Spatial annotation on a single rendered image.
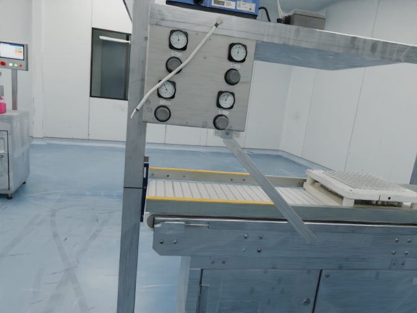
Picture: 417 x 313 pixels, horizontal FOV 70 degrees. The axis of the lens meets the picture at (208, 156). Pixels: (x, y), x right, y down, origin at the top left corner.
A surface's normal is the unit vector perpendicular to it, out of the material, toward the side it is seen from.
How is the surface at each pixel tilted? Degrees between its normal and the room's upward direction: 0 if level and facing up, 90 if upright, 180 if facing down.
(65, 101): 90
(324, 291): 90
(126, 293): 90
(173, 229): 90
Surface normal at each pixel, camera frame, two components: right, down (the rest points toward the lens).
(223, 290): 0.16, 0.22
